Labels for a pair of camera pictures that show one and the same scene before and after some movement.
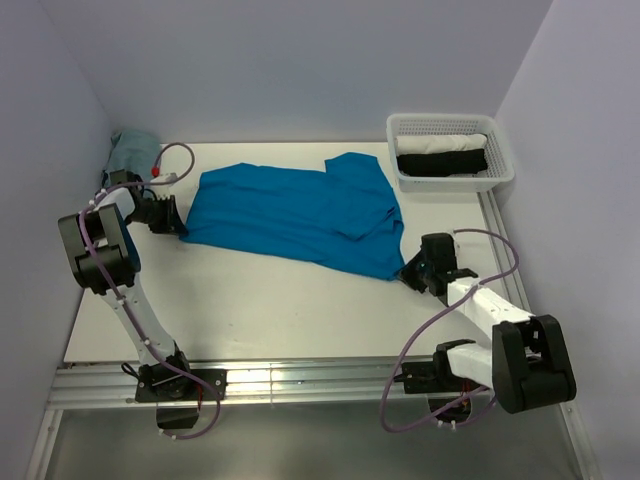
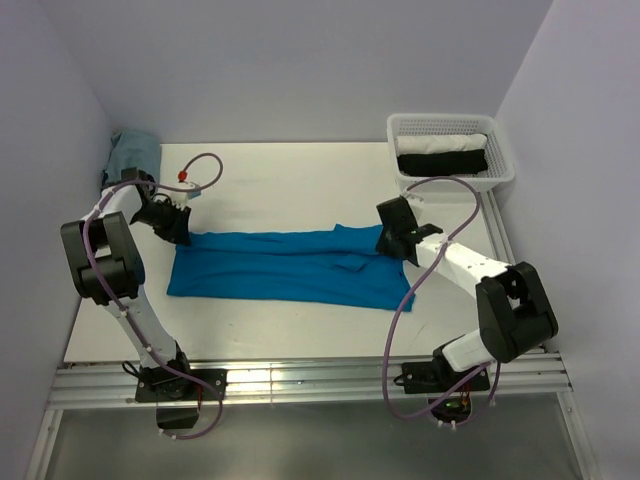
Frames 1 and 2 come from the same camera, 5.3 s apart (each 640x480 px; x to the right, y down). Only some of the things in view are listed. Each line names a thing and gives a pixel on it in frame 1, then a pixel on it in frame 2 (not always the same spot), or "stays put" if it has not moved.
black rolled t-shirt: (443, 164) stays put
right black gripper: (406, 274) -> (382, 246)
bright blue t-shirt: (342, 216) -> (340, 267)
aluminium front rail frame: (248, 382) stays put
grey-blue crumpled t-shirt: (134, 151) stays put
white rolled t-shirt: (438, 144) stays put
